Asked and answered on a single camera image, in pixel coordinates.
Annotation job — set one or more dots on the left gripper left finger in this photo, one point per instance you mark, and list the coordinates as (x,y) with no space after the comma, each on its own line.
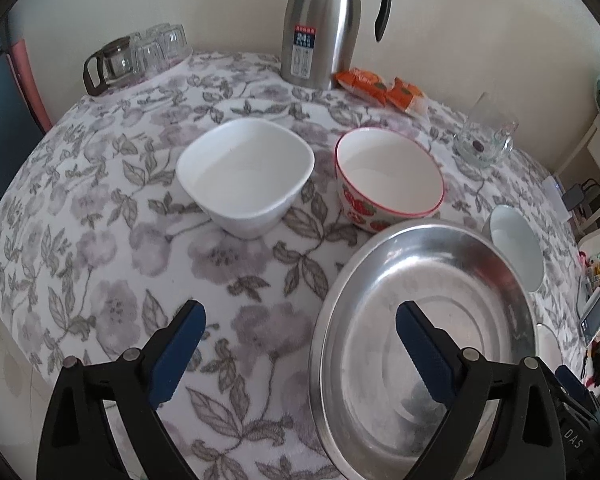
(77,441)

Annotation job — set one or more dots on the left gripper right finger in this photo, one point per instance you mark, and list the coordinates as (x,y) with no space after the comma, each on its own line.
(524,440)

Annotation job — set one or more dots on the white plate black rim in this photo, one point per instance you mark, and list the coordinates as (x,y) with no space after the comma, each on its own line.
(548,347)

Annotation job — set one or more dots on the strawberry pattern round bowl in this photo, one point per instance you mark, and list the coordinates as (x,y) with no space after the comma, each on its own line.
(384,178)

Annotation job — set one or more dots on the white square bowl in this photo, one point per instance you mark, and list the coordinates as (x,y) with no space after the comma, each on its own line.
(245,174)

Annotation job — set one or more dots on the floral grey white tablecloth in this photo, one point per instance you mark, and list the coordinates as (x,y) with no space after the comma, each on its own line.
(100,245)

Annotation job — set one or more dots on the small light blue bowl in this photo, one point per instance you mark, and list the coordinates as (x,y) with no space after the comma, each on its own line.
(510,232)

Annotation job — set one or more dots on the white power adapter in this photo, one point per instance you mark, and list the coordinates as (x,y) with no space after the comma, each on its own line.
(553,193)

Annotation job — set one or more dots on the clear glass mug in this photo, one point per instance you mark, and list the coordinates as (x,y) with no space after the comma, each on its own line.
(486,137)

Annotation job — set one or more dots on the orange snack packet right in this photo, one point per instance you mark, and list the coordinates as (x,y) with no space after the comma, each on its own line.
(408,98)

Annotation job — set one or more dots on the orange snack packet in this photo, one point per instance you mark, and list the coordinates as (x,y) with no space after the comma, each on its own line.
(408,98)
(363,84)

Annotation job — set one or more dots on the orange snack packet left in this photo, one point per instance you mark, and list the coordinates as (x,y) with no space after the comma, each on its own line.
(363,84)

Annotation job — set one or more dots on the upside-down clear glass cup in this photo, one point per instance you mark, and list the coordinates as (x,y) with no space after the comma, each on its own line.
(171,37)

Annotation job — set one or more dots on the stainless steel thermos jug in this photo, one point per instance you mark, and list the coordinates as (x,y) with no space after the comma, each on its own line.
(319,38)

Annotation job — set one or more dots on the glass teapot black handle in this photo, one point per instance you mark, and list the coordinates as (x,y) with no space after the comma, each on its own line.
(107,65)

